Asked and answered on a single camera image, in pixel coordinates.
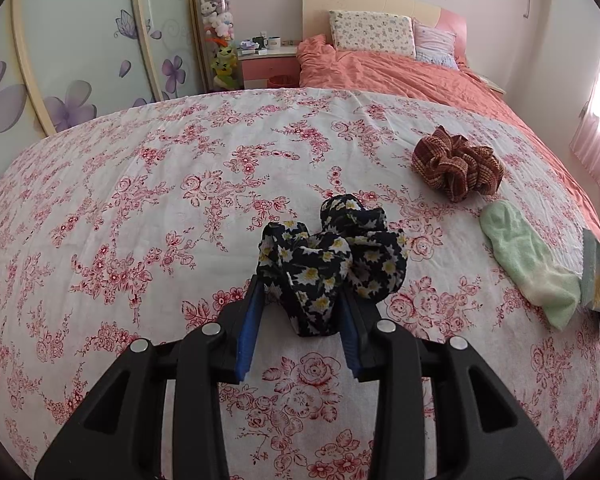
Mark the black floral scrunchie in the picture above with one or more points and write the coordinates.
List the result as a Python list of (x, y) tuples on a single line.
[(310, 275)]

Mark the flower-print wardrobe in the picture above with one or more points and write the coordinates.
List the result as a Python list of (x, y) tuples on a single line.
[(70, 50)]

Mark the brown striped scrunchie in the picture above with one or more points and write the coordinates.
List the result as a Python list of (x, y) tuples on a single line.
[(455, 162)]

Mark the red mesh wastebasket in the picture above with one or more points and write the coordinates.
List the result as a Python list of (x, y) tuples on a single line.
[(280, 81)]

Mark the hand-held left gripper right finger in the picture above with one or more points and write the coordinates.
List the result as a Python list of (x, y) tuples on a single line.
[(350, 345)]

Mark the clear tube of plush toys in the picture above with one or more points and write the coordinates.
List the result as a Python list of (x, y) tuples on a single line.
[(217, 30)]

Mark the dark mug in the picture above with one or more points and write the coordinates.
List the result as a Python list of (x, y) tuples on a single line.
[(259, 43)]

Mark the floral pillow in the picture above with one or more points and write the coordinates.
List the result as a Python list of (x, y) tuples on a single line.
[(372, 32)]

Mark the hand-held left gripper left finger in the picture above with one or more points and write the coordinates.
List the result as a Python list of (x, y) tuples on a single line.
[(247, 340)]

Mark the light green sock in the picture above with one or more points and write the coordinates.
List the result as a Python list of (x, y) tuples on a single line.
[(525, 260)]

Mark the pale blue tube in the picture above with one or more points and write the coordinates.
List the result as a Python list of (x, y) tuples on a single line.
[(594, 270)]

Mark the white mug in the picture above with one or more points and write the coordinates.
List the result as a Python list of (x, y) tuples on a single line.
[(273, 42)]

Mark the coral duvet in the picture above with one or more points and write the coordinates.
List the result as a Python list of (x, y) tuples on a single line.
[(405, 75)]

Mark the pink nightstand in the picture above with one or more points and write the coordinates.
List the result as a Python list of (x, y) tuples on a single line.
[(265, 65)]

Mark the striped pillow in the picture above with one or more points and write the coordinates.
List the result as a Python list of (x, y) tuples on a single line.
[(435, 45)]

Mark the beige nightstand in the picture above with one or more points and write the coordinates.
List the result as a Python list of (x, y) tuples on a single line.
[(490, 84)]

